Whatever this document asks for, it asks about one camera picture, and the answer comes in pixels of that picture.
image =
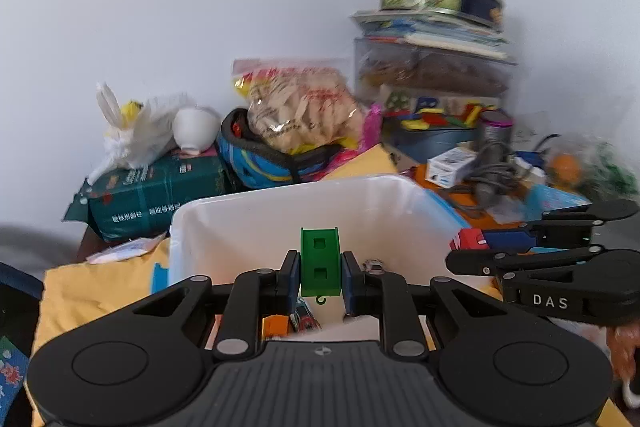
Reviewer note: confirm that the blue bicycle helmet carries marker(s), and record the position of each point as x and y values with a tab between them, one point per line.
255	162

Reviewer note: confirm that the orange building block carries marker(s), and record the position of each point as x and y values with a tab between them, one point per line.
275	326

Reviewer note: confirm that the dark blue mesh bag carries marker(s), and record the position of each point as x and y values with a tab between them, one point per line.
17	302

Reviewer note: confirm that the blue floral cloth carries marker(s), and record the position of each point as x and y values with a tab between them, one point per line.
10	372

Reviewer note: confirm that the clear bag with orange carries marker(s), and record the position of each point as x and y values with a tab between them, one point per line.
590	167

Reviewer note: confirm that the grey hair dryer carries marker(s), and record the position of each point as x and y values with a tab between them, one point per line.
492	142

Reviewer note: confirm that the person's right hand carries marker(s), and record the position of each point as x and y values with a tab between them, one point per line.
625	352

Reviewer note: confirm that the white plastic storage bin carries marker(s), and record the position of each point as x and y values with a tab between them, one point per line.
250	227

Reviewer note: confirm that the green book box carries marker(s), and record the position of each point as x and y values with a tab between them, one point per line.
150	197

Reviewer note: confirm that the clear bag of crackers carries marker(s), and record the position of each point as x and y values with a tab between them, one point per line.
300	107

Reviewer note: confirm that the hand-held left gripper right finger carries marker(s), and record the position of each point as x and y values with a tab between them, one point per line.
350	282

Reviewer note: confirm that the light blue box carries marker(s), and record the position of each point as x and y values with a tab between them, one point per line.
555	198

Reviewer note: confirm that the small white box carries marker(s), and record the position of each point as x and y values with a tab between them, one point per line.
450	167

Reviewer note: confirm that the stack of books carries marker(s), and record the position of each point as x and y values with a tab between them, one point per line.
430	34

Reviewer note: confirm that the small red block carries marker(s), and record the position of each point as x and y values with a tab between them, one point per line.
470	239

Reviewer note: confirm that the yellow blanket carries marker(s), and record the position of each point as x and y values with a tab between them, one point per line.
90	297

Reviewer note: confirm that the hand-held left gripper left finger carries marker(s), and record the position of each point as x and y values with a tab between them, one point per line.
292	279

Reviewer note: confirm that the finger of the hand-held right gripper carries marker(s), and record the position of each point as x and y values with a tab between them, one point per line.
475	263
505	238

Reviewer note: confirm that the pink packet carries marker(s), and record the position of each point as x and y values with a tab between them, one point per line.
372	129

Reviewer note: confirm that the green plastic toy block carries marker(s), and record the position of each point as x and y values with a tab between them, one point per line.
321	264

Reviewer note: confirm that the clear plastic toy box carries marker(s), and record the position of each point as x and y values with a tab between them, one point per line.
430	77

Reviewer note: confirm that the white plastic bag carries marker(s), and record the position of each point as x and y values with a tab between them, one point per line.
142	132

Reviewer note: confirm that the orange box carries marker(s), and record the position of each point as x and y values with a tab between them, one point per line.
500	219

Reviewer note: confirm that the white paper packet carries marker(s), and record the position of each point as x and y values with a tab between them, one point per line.
125	252

